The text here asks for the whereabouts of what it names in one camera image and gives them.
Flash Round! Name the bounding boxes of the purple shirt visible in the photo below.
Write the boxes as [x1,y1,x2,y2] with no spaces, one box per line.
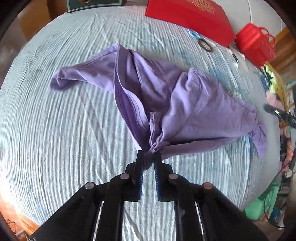
[50,44,267,169]

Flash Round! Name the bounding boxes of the green cloth on floor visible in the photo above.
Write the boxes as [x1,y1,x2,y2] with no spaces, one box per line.
[244,182,280,222]

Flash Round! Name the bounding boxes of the light blue striped bedsheet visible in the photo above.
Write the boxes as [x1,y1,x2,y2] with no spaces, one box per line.
[0,4,282,241]

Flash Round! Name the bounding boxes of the pink garment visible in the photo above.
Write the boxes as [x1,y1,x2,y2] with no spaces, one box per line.
[266,91,285,110]

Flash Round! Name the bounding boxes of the white paper sheet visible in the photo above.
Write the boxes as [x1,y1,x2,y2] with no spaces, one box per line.
[228,45,246,67]

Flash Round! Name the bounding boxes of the black pen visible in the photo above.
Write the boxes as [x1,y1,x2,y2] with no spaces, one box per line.
[230,50,239,64]

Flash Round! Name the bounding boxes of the blue scissors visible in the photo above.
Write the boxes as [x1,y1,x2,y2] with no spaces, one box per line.
[187,29,203,40]

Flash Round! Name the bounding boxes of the flat red gift box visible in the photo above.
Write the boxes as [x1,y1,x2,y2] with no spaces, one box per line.
[145,0,235,47]

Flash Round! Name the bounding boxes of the dark green gift bag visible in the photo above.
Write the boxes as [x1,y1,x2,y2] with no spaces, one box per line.
[65,0,126,13]

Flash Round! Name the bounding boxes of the brown hair tie ring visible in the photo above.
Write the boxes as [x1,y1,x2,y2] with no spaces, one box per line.
[198,38,213,52]

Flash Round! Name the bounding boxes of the red handled bag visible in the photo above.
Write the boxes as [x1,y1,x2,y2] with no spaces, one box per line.
[235,23,276,68]

